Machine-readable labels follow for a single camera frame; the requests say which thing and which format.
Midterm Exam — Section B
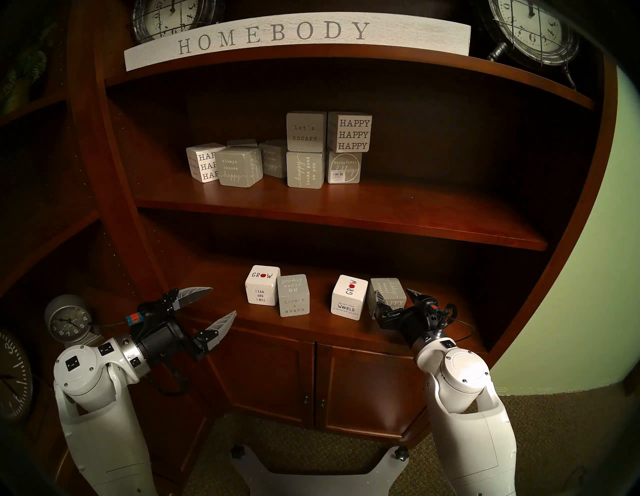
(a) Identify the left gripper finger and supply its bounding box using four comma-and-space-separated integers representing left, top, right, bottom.
192, 310, 238, 362
159, 286, 215, 315

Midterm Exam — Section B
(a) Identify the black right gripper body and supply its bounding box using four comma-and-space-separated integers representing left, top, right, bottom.
394, 304, 439, 352

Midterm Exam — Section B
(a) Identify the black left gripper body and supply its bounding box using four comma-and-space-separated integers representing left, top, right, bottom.
126, 318, 197, 376

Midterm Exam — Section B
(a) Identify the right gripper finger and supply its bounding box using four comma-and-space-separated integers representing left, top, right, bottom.
405, 287, 437, 312
374, 291, 404, 330

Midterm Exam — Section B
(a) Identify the grey HAPPY print cube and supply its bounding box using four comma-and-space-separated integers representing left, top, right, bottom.
367, 277, 407, 319

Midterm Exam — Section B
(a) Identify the white GROW cube I CAN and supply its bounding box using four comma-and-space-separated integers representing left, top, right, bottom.
245, 265, 281, 306

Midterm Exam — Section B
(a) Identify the white GROW cube WORLD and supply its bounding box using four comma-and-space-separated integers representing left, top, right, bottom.
331, 274, 369, 319

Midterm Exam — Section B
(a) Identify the wooden cabinet door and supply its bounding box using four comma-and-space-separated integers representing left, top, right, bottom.
215, 325, 317, 428
315, 342, 431, 441

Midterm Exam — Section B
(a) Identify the grey LIFE'S A BEACH cube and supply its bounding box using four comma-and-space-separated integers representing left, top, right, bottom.
277, 274, 311, 318

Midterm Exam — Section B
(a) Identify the wooden shelf board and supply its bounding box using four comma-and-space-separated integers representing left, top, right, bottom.
135, 172, 550, 252
105, 44, 596, 111

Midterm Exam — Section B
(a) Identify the small grey alarm clock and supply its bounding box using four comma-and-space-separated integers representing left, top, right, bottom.
44, 294, 103, 346

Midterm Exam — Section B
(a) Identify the white HAPPY print cube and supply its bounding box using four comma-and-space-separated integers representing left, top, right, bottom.
327, 111, 373, 153
186, 143, 227, 184

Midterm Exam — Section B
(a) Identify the grey always choose happy cube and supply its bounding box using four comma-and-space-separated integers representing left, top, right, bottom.
215, 146, 264, 188

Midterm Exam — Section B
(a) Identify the large brown round clock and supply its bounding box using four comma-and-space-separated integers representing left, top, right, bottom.
0, 330, 34, 421

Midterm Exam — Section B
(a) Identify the dark wooden bookcase unit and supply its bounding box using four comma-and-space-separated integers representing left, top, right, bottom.
67, 0, 618, 451
0, 0, 226, 496

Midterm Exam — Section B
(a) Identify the grey circle logo cube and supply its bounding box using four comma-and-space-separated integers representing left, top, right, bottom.
327, 149, 363, 185

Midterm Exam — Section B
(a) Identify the grey script print cube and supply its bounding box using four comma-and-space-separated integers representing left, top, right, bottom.
259, 139, 288, 179

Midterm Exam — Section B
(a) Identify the grey happy looks good cube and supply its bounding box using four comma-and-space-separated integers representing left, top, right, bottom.
286, 151, 327, 189

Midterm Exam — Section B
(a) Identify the grey LET'S ESCAPE cube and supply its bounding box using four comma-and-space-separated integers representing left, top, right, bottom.
286, 111, 328, 153

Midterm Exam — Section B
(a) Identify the green potted plant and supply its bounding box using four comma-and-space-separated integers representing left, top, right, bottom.
0, 30, 51, 116

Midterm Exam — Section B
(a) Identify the white HOMEBODY wooden sign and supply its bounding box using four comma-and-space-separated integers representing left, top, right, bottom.
124, 12, 472, 72

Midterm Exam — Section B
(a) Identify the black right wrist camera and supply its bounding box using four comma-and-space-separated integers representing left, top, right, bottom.
427, 300, 458, 333

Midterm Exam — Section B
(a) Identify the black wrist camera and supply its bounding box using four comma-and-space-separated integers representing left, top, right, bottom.
427, 300, 458, 333
124, 299, 168, 326

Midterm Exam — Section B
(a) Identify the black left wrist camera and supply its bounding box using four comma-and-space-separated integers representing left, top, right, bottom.
124, 299, 168, 326

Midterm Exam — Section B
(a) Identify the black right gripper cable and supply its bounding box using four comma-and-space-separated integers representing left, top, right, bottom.
440, 302, 477, 343

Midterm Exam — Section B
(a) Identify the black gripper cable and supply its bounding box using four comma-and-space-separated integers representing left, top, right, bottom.
150, 367, 191, 398
440, 302, 477, 343

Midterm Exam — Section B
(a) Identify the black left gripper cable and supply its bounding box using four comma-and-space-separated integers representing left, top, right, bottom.
150, 367, 191, 398

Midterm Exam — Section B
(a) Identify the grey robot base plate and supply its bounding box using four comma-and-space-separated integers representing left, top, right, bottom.
231, 444, 411, 496

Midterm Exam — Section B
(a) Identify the wire-caged round clock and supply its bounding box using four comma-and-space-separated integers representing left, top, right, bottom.
131, 0, 224, 45
480, 0, 581, 91

